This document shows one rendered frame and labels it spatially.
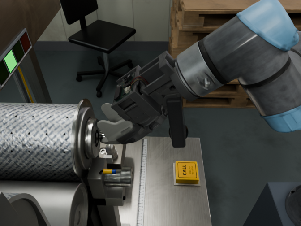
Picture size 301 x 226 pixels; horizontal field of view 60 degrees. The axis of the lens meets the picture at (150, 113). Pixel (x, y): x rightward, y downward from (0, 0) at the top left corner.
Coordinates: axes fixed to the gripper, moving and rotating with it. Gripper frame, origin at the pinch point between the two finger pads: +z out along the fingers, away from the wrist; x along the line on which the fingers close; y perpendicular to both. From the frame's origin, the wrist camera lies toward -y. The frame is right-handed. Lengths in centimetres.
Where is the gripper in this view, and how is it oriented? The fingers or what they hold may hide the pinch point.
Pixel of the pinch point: (109, 136)
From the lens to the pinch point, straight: 51.9
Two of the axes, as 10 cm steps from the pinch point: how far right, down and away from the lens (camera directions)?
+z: -7.6, 4.5, 4.6
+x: -0.4, 6.9, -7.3
